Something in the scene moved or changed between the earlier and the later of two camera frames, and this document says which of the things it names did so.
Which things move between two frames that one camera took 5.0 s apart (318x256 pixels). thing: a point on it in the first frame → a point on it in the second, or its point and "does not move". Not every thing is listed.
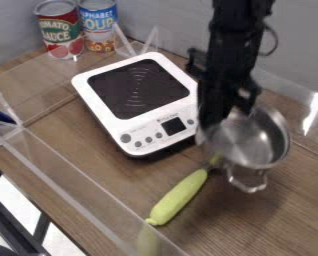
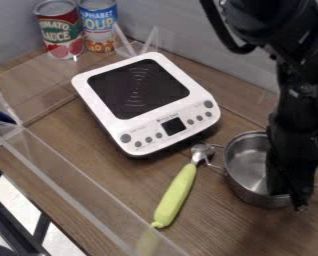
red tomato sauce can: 62,28 does not move
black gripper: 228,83 → 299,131
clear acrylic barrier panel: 47,210 does not move
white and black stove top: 145,97 does not move
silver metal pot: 248,143 → 248,173
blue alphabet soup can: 100,24 does not move
